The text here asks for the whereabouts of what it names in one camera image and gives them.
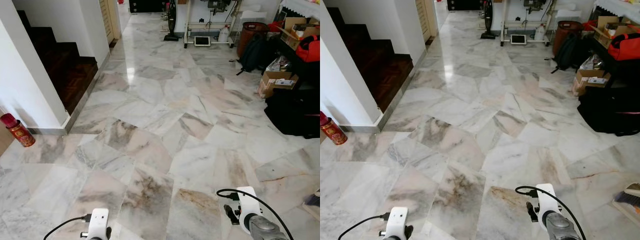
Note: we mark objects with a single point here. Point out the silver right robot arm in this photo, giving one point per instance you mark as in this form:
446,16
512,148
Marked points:
561,226
266,229

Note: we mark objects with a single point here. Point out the broom head with bristles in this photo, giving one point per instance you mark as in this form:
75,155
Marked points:
313,201
629,199

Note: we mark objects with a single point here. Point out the large black bag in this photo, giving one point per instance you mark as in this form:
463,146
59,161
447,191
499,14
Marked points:
295,114
610,111

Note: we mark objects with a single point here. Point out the red tin with gold print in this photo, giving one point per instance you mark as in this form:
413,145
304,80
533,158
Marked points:
19,132
332,131

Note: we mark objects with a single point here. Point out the labelled cardboard box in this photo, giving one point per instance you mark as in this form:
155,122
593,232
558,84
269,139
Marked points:
587,80
274,82

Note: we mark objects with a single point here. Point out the shiny plastic packet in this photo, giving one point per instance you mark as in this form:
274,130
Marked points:
593,63
278,65

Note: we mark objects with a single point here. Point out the dark wooden staircase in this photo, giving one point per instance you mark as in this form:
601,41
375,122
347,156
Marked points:
70,75
385,72

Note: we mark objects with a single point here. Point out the black backpack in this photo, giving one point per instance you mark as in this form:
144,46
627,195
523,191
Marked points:
254,54
569,52

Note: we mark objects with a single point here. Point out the white plastic jug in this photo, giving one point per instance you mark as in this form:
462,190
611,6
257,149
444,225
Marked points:
539,33
224,35

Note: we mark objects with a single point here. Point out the brown round barrel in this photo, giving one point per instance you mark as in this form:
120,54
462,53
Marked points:
247,36
562,35

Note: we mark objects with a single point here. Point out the white metal rack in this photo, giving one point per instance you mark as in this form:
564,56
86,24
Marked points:
189,25
505,24

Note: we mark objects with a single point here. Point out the open brown cardboard box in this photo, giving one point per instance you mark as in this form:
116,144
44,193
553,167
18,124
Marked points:
292,31
611,27

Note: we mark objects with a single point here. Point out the black upright vacuum cleaner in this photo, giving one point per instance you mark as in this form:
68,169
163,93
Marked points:
172,22
488,21

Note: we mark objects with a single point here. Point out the white box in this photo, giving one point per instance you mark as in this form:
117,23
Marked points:
253,16
568,15

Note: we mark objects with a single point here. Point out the light wooden louvred door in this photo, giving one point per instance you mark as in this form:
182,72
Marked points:
427,17
109,20

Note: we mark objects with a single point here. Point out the black cabinet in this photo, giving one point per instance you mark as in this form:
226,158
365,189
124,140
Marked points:
146,5
462,4

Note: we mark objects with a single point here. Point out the table with white cloth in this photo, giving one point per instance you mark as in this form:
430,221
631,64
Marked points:
617,7
300,6

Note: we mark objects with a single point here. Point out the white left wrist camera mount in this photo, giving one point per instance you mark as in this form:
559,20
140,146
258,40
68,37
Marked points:
98,221
400,221

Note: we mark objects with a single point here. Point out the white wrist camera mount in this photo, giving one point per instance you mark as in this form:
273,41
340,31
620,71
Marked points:
98,221
400,221
545,202
247,206

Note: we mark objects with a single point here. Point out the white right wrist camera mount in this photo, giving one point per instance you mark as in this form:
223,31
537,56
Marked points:
247,206
545,202

